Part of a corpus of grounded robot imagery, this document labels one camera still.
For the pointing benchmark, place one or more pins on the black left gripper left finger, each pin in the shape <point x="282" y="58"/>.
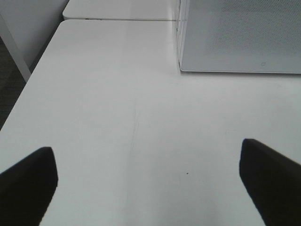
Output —
<point x="27" y="188"/>

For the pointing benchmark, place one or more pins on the white microwave door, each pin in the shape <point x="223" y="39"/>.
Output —
<point x="241" y="36"/>

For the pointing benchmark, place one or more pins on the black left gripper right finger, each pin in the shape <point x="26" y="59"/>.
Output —
<point x="273" y="181"/>

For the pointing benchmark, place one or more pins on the white rear table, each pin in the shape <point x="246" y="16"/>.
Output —
<point x="137" y="10"/>

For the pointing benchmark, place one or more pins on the white microwave oven body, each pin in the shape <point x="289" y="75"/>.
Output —
<point x="181" y="18"/>

